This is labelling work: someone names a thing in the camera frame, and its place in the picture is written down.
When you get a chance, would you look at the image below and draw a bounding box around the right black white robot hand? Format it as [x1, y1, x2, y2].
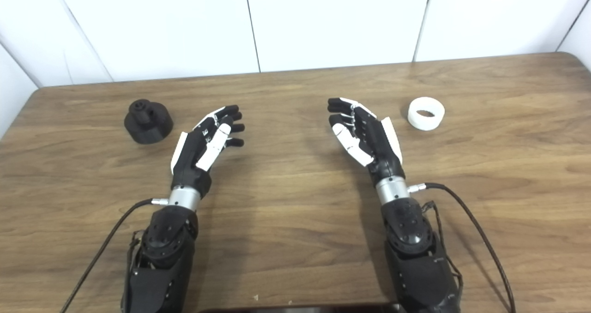
[327, 97, 407, 182]

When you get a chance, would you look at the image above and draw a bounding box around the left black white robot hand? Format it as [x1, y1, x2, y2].
[170, 104, 246, 198]

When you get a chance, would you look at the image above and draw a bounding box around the white plastic ring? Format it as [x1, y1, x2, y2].
[408, 97, 446, 131]

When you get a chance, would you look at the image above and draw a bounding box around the round black plastic part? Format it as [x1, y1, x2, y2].
[124, 99, 174, 144]

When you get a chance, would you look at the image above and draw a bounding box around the left thick black wrist cable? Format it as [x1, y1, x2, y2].
[59, 199, 169, 313]

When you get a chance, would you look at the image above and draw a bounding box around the thick black wrist cable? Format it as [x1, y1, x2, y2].
[59, 199, 169, 313]
[408, 182, 516, 313]

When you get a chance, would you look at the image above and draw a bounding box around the right thick black wrist cable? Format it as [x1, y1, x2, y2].
[408, 182, 516, 313]

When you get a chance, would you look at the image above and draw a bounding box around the left thin braided wire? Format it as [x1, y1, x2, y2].
[127, 230, 145, 277]

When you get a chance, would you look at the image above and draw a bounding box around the thin braided wire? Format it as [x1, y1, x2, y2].
[422, 201, 464, 300]
[127, 230, 145, 277]

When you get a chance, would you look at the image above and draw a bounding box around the right thin braided wire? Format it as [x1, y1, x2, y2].
[422, 201, 464, 300]

